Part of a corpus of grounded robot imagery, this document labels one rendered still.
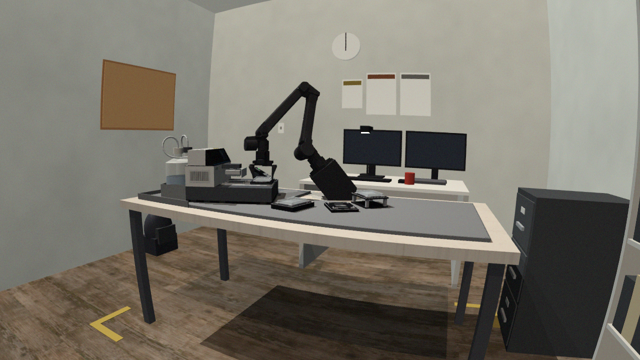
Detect white plastic bottle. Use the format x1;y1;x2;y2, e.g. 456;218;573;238
165;147;188;185

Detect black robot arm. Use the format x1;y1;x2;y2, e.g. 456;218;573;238
244;81;331;176

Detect dark grey raised edge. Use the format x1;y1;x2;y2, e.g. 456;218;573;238
138;189;189;208

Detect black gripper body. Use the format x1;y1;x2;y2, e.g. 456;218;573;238
249;160;277;167

